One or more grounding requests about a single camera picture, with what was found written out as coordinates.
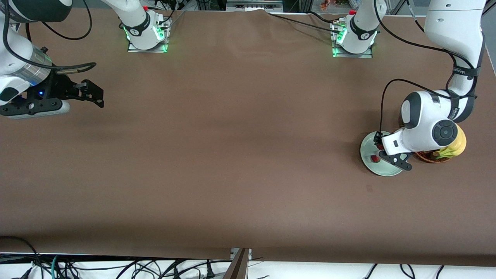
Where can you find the brown table cover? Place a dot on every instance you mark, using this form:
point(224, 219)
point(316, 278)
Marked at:
point(248, 193)

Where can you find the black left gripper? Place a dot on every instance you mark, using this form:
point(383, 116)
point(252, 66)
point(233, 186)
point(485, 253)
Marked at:
point(378, 145)

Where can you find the orange background item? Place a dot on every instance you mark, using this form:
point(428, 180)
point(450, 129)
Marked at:
point(333, 4)

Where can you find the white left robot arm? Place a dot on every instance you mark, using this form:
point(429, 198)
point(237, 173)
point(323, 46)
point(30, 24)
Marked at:
point(453, 35)

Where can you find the light green plate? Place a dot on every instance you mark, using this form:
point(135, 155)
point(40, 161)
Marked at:
point(368, 164)

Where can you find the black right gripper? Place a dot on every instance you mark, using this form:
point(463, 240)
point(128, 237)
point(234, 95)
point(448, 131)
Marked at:
point(58, 87)

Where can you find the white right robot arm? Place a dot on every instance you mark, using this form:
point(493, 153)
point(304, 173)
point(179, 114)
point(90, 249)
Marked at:
point(135, 23)

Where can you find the brown wooden post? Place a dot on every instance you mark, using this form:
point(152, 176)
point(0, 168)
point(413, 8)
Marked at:
point(237, 267)

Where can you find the brown wicker basket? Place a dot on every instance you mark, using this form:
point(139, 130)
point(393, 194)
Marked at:
point(426, 159)

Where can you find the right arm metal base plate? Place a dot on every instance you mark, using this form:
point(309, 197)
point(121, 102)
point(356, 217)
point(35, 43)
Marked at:
point(133, 50)

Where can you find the grey device box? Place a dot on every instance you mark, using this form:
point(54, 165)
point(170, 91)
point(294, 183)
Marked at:
point(254, 5)

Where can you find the aluminium frame profile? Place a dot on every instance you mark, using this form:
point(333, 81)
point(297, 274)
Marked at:
point(490, 23)

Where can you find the large yellow banana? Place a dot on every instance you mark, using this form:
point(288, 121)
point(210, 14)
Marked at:
point(461, 143)

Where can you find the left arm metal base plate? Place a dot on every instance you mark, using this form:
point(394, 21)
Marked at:
point(366, 55)

